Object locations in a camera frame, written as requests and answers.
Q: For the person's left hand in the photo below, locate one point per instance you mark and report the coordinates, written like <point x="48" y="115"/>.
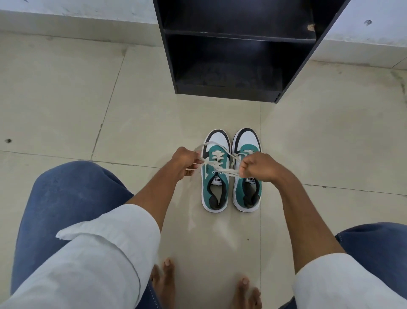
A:
<point x="182" y="160"/>

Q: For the person's right hand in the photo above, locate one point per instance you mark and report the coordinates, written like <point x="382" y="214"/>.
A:
<point x="262" y="168"/>

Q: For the person's right fingers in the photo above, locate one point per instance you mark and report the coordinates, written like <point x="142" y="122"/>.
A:
<point x="246" y="167"/>

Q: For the person's left fingers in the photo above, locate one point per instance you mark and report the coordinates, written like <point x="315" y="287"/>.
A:
<point x="194" y="163"/>

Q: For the white shoelace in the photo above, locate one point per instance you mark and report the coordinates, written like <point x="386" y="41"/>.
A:
<point x="219" y="170"/>

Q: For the person's right forearm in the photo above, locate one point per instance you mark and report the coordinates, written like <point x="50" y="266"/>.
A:
<point x="305" y="222"/>

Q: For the person's left forearm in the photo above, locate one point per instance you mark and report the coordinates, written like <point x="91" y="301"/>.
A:
<point x="152" y="199"/>

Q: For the green white black sneaker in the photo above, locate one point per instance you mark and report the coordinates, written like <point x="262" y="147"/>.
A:
<point x="213" y="191"/>
<point x="248" y="194"/>

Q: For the black wooden shelf unit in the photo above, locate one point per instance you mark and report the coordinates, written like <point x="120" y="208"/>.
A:
<point x="232" y="54"/>

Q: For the person's left blue jeans leg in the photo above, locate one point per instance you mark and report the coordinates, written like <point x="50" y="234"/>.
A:
<point x="73" y="191"/>

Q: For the person's blue jeans leg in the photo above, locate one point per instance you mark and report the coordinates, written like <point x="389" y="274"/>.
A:
<point x="378" y="245"/>
<point x="73" y="191"/>

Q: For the person's left bare foot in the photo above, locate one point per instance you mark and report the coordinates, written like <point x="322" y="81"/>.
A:
<point x="165" y="286"/>

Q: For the person's bare foot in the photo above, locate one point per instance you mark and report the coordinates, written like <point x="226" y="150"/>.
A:
<point x="246" y="296"/>
<point x="165" y="286"/>

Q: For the person's right bare foot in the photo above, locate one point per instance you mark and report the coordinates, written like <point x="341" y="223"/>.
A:
<point x="246" y="296"/>

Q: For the person's left white sleeve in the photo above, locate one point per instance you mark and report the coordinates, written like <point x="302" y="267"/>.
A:
<point x="101" y="254"/>

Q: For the person's white sleeve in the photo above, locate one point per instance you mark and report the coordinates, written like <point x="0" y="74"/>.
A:
<point x="101" y="254"/>
<point x="343" y="283"/>

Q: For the person's right white sleeve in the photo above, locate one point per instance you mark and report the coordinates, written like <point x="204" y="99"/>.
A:
<point x="343" y="283"/>

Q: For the person's right blue jeans leg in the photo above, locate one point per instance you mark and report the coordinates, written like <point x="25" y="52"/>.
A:
<point x="378" y="245"/>

